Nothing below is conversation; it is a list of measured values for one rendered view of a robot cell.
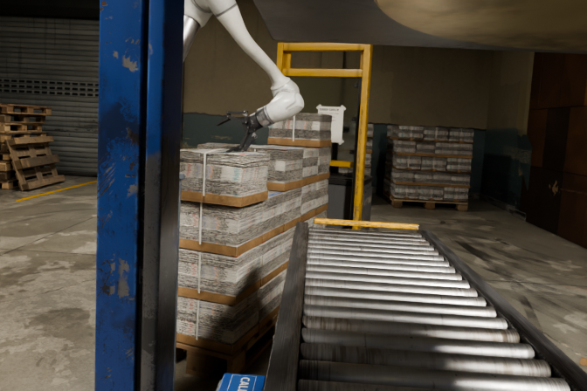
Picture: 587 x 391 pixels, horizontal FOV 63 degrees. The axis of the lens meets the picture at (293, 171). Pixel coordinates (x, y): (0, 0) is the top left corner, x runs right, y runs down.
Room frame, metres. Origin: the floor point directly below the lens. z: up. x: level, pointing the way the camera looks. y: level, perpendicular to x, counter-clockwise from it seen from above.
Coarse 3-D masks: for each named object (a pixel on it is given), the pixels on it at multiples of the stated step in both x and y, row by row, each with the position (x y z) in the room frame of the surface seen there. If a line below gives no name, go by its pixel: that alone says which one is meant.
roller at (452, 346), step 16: (304, 336) 0.90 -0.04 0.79; (320, 336) 0.90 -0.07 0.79; (336, 336) 0.90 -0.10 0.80; (352, 336) 0.90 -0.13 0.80; (368, 336) 0.90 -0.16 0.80; (384, 336) 0.90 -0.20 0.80; (400, 336) 0.91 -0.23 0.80; (416, 336) 0.91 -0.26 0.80; (448, 352) 0.88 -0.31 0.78; (464, 352) 0.88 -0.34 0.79; (480, 352) 0.88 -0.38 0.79; (496, 352) 0.88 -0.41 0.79; (512, 352) 0.88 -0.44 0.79; (528, 352) 0.88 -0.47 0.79
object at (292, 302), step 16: (304, 224) 1.93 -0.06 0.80; (304, 240) 1.66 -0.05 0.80; (304, 256) 1.45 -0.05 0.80; (288, 272) 1.28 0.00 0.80; (304, 272) 1.28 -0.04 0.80; (288, 288) 1.15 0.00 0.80; (288, 304) 1.04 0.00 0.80; (288, 320) 0.95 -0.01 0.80; (288, 336) 0.88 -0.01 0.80; (272, 352) 0.81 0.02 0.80; (288, 352) 0.82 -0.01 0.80; (272, 368) 0.75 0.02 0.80; (288, 368) 0.76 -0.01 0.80; (272, 384) 0.71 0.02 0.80; (288, 384) 0.71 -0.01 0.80
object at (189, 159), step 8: (184, 152) 2.16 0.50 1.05; (192, 152) 2.15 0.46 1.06; (200, 152) 2.14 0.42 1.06; (184, 160) 2.16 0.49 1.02; (192, 160) 2.15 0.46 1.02; (184, 168) 2.16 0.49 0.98; (192, 168) 2.15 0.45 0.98; (184, 176) 2.15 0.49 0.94; (192, 176) 2.14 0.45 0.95; (184, 184) 2.15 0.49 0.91; (192, 184) 2.14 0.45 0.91; (184, 200) 2.18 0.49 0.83
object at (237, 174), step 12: (216, 156) 2.10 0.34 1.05; (228, 156) 2.08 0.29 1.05; (240, 156) 2.06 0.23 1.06; (252, 156) 2.14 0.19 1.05; (264, 156) 2.25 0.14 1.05; (216, 168) 2.10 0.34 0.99; (228, 168) 2.08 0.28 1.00; (240, 168) 2.05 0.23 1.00; (252, 168) 2.15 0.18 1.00; (264, 168) 2.27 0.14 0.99; (216, 180) 2.10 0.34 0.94; (228, 180) 2.08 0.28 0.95; (240, 180) 2.07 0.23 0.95; (252, 180) 2.17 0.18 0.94; (264, 180) 2.28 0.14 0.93; (216, 192) 2.10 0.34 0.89; (228, 192) 2.07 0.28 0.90; (240, 192) 2.06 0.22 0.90; (252, 192) 2.16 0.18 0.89
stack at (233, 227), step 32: (288, 192) 2.68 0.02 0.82; (192, 224) 2.18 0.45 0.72; (224, 224) 2.11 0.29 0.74; (256, 224) 2.28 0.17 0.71; (192, 256) 2.17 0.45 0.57; (224, 256) 2.12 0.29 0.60; (256, 256) 2.30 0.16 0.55; (288, 256) 2.73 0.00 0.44; (192, 288) 2.17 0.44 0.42; (224, 288) 2.11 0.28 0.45; (192, 320) 2.17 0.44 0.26; (224, 320) 2.11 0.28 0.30; (256, 320) 2.35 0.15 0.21; (192, 352) 2.16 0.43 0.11; (256, 352) 2.38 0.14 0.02
